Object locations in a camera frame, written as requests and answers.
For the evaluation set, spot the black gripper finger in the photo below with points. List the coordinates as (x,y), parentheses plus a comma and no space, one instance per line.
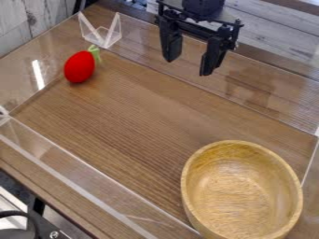
(171,39)
(212,56)

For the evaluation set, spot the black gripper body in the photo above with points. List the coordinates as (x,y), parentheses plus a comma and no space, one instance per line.
(200,18)

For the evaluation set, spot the red felt strawberry toy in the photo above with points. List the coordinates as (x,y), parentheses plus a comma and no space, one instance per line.
(80,64)

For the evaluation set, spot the clear acrylic tray walls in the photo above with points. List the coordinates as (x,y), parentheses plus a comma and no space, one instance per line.
(99,147)

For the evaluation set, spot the oval wooden bowl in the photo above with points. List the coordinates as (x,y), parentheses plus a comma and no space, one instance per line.
(240,192)

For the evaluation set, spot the clear acrylic corner bracket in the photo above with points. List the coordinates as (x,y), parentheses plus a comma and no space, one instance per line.
(102,36)

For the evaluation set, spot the black table clamp bracket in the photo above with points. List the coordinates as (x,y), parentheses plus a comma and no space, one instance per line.
(48,231)

